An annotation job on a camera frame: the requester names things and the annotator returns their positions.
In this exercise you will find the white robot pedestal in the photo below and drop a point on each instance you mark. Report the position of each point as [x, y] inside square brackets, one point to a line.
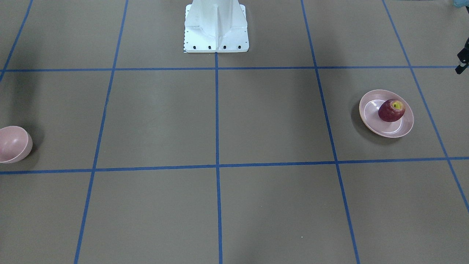
[215, 26]

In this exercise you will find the pink bowl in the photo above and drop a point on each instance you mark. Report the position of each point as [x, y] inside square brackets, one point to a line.
[15, 144]

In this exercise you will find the red apple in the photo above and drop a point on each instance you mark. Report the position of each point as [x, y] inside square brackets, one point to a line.
[392, 110]

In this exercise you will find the pink plate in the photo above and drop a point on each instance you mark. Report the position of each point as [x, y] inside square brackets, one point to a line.
[368, 110]

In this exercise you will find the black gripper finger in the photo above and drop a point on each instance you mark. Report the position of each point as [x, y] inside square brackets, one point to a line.
[463, 57]

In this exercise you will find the brown paper table mat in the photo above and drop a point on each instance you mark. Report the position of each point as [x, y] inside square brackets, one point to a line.
[145, 154]

